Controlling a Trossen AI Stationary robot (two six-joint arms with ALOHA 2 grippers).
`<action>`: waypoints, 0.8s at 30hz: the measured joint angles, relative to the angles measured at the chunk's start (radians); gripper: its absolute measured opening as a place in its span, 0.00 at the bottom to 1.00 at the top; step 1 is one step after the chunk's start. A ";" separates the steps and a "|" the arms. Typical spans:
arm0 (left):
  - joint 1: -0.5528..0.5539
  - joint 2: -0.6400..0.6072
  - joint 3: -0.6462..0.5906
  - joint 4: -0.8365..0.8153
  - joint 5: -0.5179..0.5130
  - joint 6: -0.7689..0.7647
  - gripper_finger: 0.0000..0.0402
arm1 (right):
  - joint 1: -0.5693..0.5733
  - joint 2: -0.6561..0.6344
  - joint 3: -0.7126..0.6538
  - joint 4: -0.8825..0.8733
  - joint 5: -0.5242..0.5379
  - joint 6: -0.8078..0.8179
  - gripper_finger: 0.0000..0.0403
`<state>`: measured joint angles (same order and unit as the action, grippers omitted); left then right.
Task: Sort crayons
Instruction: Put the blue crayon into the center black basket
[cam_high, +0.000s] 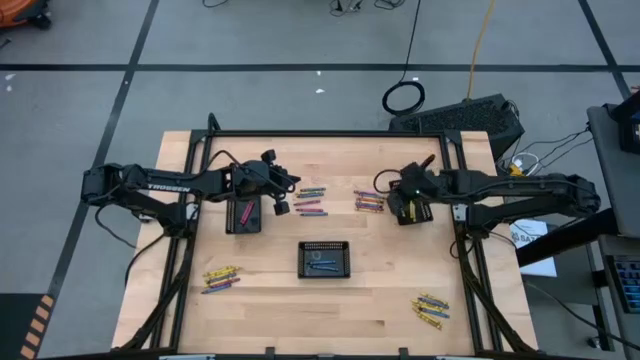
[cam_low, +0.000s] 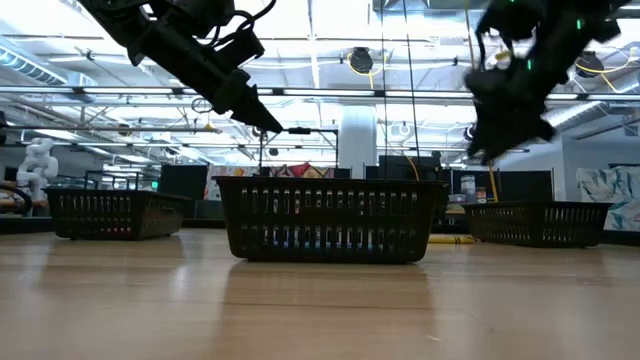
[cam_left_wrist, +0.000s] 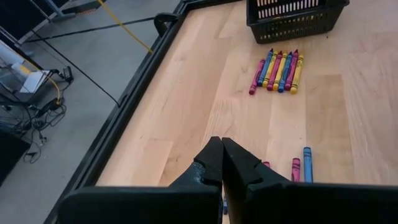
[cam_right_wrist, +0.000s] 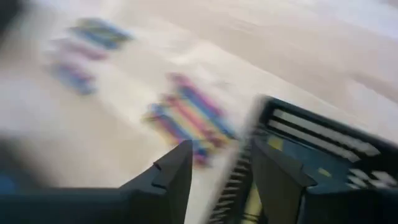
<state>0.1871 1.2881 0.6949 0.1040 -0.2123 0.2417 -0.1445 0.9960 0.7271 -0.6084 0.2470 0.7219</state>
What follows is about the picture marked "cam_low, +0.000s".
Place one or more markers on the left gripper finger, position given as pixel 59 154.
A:
pixel 255 115

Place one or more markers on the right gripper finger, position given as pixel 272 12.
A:
pixel 490 145

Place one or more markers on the black plastic slotted basket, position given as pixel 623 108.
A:
pixel 327 220
pixel 537 225
pixel 115 215

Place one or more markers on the yellow crayon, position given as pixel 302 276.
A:
pixel 450 239

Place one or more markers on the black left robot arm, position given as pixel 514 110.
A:
pixel 110 12

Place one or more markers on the black partition panel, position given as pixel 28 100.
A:
pixel 400 167
pixel 525 185
pixel 182 182

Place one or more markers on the colourful patterned cloth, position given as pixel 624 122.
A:
pixel 302 171

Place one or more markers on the ceiling light strip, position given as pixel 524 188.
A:
pixel 325 92

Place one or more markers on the white column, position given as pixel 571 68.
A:
pixel 357 145

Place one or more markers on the teal floral patterned banner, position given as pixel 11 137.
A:
pixel 610 195

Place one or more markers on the white robot figure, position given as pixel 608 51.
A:
pixel 37 165

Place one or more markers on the black metal frame stand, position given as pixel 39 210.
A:
pixel 299 130

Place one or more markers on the silver ceiling duct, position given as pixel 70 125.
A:
pixel 590 107

